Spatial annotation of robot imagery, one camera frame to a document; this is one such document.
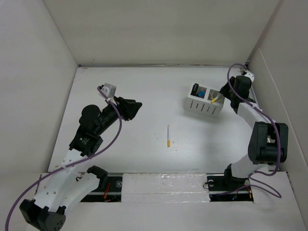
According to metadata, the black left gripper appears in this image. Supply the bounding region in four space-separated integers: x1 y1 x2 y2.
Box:
95 95 141 135

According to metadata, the blue cap black highlighter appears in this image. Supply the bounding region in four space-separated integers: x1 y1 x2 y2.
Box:
197 90 206 98

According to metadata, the yellow cap black highlighter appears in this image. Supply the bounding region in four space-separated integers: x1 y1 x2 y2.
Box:
191 83 199 96

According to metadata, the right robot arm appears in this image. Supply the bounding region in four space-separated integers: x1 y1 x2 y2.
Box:
220 76 288 191

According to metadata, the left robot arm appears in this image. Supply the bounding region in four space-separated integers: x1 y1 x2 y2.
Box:
20 97 142 231

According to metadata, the white pen holder box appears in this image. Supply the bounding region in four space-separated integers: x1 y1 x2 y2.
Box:
184 85 225 117

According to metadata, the white foam block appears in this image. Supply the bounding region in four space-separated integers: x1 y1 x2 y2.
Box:
121 173 209 203

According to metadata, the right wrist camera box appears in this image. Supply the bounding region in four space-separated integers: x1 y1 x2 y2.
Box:
243 71 255 82

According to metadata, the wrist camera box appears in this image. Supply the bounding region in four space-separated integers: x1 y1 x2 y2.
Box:
243 71 255 82
97 83 116 99

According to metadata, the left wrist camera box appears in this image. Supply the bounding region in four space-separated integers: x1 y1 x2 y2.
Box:
97 83 116 99

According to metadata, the aluminium rail right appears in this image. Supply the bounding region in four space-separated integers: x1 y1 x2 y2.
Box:
238 65 283 172

